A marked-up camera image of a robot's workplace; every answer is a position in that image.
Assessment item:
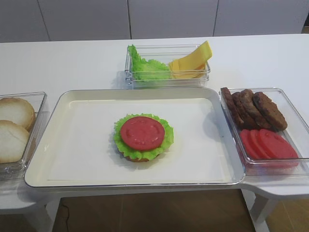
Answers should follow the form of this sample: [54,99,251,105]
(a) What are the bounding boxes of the green lettuce leaf on bun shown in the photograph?
[113,114,174,161]

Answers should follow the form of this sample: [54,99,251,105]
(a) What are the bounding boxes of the bottom bun under lettuce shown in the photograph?
[125,156,149,162]

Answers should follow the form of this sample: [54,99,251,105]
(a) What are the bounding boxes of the green lettuce leaves in box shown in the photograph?
[127,44,170,81]

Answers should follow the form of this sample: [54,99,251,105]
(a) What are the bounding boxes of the flat yellow cheese slice stack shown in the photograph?
[169,60,206,79]

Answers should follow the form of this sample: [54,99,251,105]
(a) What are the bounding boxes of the clear lettuce and cheese box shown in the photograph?
[125,44,211,89]

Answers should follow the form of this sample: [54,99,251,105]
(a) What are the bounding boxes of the upright yellow cheese slice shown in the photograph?
[178,41,212,70]

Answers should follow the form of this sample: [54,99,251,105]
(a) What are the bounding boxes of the leftmost brown meat patty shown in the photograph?
[221,87,244,129]

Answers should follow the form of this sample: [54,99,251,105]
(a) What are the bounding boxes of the white metal serving tray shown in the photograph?
[24,88,245,189]

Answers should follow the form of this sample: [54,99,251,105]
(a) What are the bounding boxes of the clear patty and tomato box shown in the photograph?
[220,88,309,176]

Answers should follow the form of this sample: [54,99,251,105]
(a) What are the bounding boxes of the clear bun box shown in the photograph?
[0,92,49,180]

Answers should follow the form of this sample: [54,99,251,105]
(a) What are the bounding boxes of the far bun half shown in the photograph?
[0,98,35,131]

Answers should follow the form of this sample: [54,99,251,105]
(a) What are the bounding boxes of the bun half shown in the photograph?
[0,98,35,131]
[0,120,29,163]

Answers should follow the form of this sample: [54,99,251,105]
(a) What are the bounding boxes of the near bun half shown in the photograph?
[0,120,29,163]

